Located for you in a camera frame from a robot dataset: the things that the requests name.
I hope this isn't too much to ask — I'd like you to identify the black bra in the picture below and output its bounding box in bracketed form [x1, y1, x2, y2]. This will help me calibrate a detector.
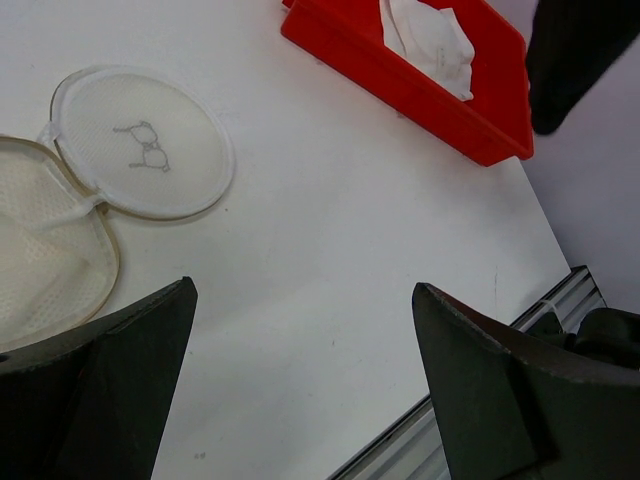
[526, 0, 639, 136]

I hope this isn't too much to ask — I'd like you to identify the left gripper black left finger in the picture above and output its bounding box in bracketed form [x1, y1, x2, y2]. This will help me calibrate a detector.
[1, 277, 198, 479]

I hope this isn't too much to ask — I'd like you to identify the aluminium frame rail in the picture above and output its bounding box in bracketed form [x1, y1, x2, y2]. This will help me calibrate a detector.
[333, 266, 605, 479]

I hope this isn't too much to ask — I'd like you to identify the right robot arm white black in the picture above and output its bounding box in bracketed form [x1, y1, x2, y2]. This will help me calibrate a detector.
[527, 308, 639, 371]

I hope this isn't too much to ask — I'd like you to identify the white bra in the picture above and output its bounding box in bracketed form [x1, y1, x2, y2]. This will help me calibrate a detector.
[379, 0, 475, 102]

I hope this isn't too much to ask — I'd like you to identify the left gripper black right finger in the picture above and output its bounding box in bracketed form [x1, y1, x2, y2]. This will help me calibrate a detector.
[411, 282, 640, 480]

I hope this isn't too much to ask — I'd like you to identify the red plastic tray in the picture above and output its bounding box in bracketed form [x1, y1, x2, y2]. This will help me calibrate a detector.
[281, 0, 534, 166]

